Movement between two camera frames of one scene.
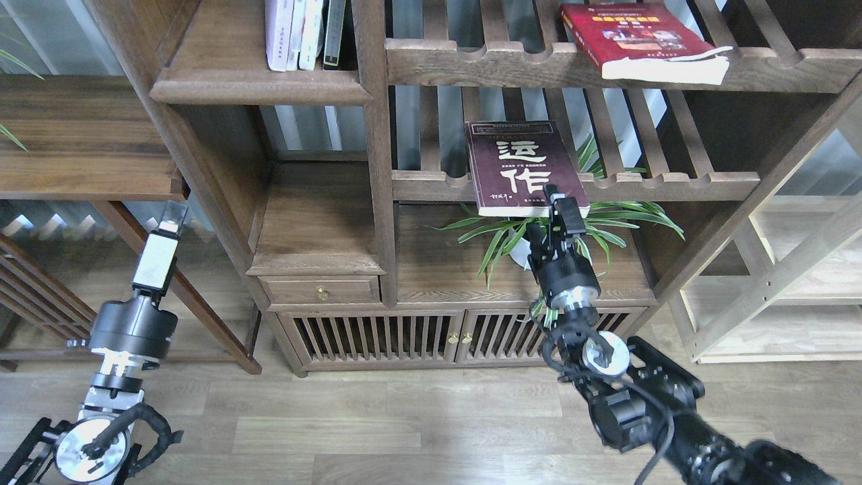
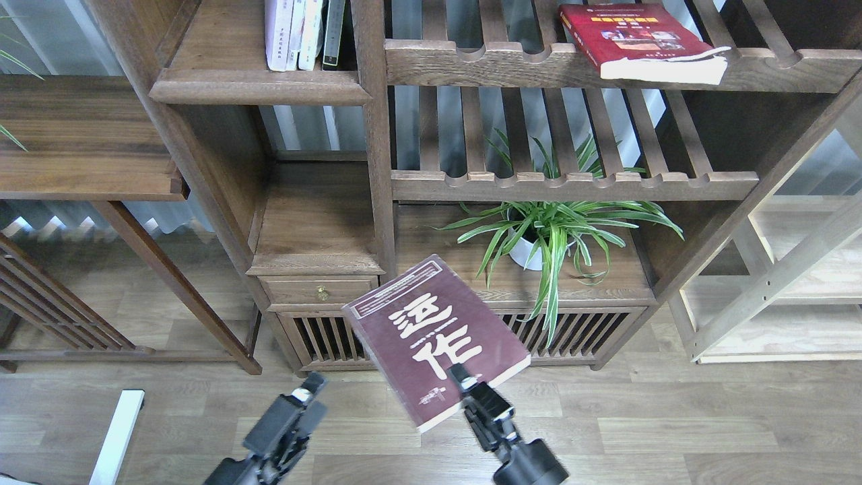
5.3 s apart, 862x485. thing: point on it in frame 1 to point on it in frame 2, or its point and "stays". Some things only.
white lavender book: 279,15 stays
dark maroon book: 512,163 to 418,322
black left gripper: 129,337 to 277,444
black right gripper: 568,276 to 528,462
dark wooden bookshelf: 382,162 stays
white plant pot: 521,251 stays
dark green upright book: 334,34 stays
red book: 644,42 stays
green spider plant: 607,232 stays
